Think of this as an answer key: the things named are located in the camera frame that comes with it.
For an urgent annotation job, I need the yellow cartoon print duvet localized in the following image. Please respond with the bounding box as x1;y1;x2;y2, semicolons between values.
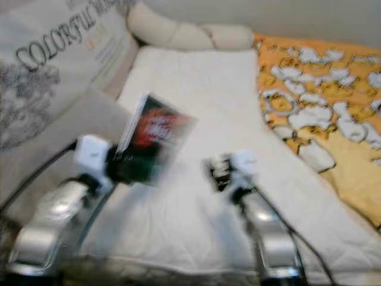
253;34;381;230

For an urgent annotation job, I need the grey suede pillow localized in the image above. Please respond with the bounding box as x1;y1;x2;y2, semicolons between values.
0;88;135;209

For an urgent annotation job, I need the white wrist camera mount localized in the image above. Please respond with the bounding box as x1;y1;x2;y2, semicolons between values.
74;135;113;179
232;149;260;185

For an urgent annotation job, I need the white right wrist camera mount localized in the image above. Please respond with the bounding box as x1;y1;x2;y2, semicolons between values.
232;149;260;185

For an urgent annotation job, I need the beige pillow with black lettering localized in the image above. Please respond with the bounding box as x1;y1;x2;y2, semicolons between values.
0;0;139;153

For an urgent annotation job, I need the book with red dark cover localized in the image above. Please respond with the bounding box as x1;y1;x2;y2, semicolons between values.
116;92;196;182

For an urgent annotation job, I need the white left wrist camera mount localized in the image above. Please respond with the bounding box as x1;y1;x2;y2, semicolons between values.
74;135;113;179

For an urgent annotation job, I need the beige bolster pillow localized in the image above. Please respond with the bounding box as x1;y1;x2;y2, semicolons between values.
127;2;255;51

